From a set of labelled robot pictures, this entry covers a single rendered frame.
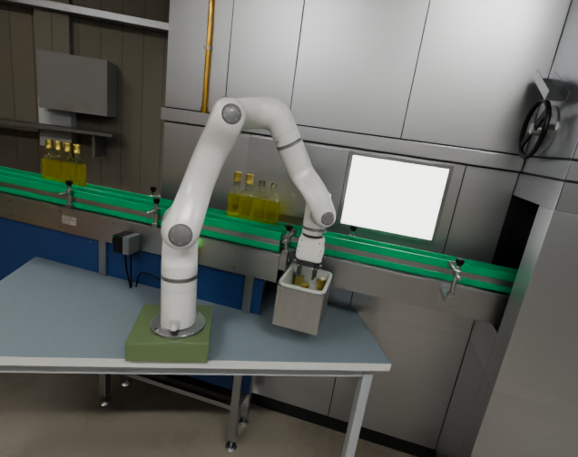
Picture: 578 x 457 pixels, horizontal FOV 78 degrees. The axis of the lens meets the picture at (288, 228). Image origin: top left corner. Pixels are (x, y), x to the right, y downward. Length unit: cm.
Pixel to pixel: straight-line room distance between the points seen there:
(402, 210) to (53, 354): 140
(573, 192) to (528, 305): 38
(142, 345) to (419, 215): 119
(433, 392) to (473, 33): 159
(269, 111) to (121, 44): 327
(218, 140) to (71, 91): 308
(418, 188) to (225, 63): 104
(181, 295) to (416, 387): 126
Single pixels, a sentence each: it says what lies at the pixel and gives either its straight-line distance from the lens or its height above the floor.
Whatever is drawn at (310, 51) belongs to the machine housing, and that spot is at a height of 188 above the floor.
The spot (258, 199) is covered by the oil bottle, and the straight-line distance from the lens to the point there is 157.
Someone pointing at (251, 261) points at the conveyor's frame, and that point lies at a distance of 150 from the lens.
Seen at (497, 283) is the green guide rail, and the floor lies 109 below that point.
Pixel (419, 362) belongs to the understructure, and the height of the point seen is 56.
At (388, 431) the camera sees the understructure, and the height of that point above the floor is 13.
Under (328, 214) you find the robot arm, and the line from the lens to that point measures 119.
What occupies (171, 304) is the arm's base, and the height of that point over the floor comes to 93.
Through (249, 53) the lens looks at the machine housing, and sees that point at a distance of 179.
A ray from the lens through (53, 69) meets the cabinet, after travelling 417.
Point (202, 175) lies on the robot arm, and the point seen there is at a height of 137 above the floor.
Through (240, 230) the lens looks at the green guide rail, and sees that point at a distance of 150.
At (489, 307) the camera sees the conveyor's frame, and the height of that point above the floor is 99.
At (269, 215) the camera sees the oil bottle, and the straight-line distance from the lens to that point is 156.
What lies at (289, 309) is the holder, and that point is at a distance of 132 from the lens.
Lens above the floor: 153
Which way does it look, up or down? 15 degrees down
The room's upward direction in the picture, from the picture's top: 8 degrees clockwise
